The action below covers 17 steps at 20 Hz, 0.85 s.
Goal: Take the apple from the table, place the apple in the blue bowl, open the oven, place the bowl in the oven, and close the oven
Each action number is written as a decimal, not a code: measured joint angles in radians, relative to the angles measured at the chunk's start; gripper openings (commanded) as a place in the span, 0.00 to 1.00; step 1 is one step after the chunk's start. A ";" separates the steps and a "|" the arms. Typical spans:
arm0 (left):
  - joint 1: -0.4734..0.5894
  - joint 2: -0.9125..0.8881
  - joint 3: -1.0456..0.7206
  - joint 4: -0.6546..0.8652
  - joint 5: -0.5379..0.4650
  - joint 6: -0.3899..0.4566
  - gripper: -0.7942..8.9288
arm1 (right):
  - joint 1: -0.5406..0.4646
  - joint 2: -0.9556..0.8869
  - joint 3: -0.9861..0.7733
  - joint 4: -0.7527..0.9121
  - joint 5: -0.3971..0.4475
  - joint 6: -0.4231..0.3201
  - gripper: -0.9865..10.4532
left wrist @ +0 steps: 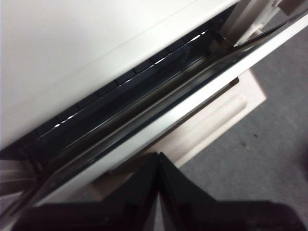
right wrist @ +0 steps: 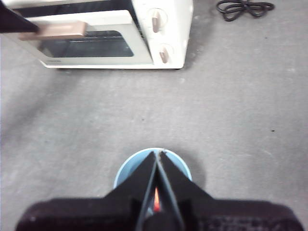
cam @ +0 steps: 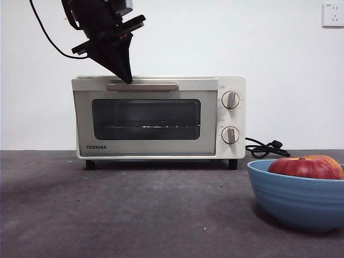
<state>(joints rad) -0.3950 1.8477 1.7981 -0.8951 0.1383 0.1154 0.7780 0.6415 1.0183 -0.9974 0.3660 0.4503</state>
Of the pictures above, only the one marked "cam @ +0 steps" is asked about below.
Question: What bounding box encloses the glass oven door with handle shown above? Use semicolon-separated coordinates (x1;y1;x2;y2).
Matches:
71;77;220;158

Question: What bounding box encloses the red apple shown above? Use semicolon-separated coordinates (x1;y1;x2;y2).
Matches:
268;155;344;180

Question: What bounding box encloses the blue ribbed bowl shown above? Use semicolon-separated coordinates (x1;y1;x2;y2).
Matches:
247;160;344;233

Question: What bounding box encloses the round oven knob, temperature dial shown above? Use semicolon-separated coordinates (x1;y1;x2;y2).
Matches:
220;90;241;110

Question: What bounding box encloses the round oven knob, timer dial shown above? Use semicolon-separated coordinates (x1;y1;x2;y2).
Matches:
220;125;240;145

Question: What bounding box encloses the cream Toshiba toaster oven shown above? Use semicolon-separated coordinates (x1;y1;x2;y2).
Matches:
71;75;247;170

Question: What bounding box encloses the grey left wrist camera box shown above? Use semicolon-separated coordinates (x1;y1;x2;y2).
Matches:
116;0;134;16

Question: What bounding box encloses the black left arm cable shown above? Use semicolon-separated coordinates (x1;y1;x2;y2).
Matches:
28;0;89;59

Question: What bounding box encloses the metal wire oven rack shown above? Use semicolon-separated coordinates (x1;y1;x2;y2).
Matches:
103;124;200;130

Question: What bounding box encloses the black oven power cable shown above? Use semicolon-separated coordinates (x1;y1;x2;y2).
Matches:
245;136;291;159

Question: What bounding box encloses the white wall socket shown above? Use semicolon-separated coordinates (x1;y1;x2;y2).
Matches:
322;2;344;28

